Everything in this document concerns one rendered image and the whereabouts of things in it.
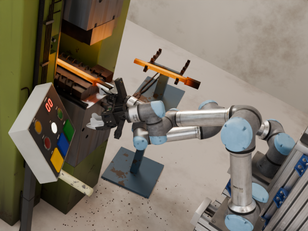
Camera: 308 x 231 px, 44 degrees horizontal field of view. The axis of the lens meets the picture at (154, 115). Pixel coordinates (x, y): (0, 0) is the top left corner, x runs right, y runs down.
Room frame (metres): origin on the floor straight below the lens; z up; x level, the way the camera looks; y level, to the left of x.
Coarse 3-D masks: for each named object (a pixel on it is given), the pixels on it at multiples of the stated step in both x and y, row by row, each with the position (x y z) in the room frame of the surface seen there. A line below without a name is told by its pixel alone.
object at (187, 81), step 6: (138, 60) 2.09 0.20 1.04; (144, 66) 2.08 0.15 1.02; (150, 66) 2.07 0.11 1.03; (156, 66) 2.09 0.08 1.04; (162, 72) 2.06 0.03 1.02; (168, 72) 2.07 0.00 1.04; (174, 78) 2.05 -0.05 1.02; (180, 78) 2.05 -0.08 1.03; (186, 78) 2.05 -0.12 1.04; (186, 84) 2.05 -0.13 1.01; (192, 84) 2.05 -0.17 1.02; (198, 84) 2.04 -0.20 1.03
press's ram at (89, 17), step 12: (72, 0) 1.64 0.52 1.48; (84, 0) 1.62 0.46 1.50; (96, 0) 1.65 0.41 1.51; (108, 0) 1.75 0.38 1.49; (120, 0) 1.86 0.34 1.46; (72, 12) 1.64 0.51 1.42; (84, 12) 1.62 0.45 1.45; (96, 12) 1.66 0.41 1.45; (108, 12) 1.77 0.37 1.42; (120, 12) 1.88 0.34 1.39; (84, 24) 1.61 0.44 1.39; (96, 24) 1.68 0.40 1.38
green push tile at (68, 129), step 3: (66, 120) 1.33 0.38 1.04; (66, 123) 1.31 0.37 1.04; (69, 123) 1.33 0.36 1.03; (66, 126) 1.30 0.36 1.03; (69, 126) 1.32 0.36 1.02; (63, 129) 1.27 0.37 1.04; (66, 129) 1.28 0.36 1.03; (69, 129) 1.31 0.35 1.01; (72, 129) 1.34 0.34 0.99; (66, 132) 1.27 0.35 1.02; (69, 132) 1.30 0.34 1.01; (72, 132) 1.32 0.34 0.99; (66, 135) 1.27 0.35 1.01; (69, 135) 1.28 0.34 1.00; (72, 135) 1.31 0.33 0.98; (69, 138) 1.27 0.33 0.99; (69, 141) 1.27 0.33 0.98
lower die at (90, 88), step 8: (72, 64) 1.88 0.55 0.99; (64, 72) 1.78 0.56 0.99; (72, 72) 1.79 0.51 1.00; (88, 72) 1.85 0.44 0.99; (56, 80) 1.71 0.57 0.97; (64, 80) 1.72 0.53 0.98; (72, 80) 1.73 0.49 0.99; (80, 80) 1.75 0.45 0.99; (88, 80) 1.76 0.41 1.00; (72, 88) 1.67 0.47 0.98; (80, 88) 1.69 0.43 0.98; (88, 88) 1.72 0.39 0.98; (96, 88) 1.80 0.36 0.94; (80, 96) 1.66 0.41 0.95; (88, 96) 1.73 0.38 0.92
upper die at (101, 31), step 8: (64, 24) 1.71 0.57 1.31; (72, 24) 1.69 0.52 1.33; (104, 24) 1.75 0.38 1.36; (112, 24) 1.83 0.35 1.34; (64, 32) 1.70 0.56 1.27; (72, 32) 1.69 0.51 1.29; (80, 32) 1.68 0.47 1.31; (88, 32) 1.66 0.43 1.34; (96, 32) 1.69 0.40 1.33; (104, 32) 1.77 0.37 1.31; (80, 40) 1.67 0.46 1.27; (88, 40) 1.66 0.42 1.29; (96, 40) 1.71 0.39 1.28
